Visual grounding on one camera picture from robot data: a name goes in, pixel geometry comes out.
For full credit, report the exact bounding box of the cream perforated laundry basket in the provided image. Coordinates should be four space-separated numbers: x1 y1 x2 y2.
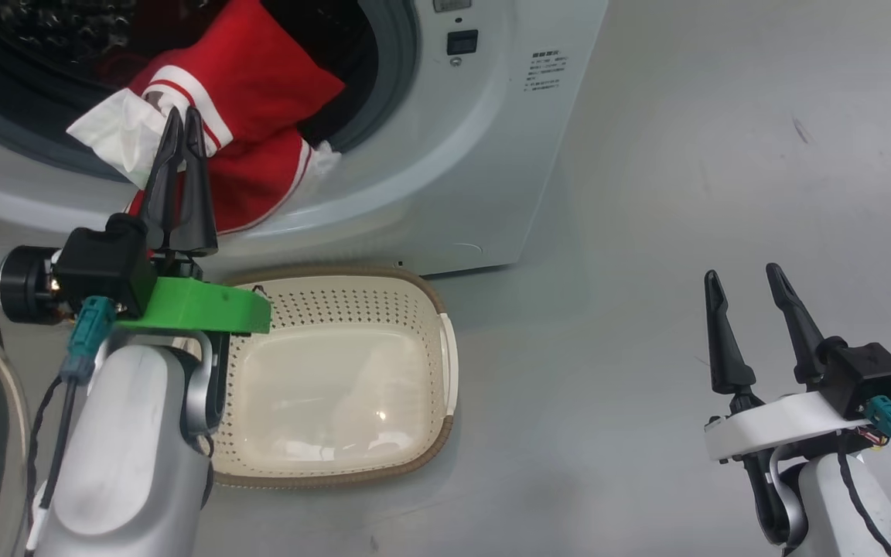
202 265 460 489

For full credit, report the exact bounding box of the red white-striped garment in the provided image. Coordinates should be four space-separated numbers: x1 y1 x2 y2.
67 0 347 237

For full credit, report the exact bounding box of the white front-load washing machine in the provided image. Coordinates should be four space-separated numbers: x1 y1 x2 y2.
0 0 609 276

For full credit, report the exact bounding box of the right arm twisted black cable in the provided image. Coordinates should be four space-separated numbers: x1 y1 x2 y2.
836 447 891 557

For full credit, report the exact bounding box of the left arm teal plug cable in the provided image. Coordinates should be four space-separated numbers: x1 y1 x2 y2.
39 296 118 511

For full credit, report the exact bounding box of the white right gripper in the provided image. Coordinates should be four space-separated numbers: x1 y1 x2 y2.
705 263 891 542

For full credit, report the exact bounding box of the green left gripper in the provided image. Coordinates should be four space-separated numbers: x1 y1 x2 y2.
0 107 272 431

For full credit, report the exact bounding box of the arm twisted black cable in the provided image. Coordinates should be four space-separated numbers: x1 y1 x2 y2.
836 447 891 557
24 375 64 555

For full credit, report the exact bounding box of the left arm twisted black cable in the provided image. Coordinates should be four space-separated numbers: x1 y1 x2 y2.
24 375 64 555

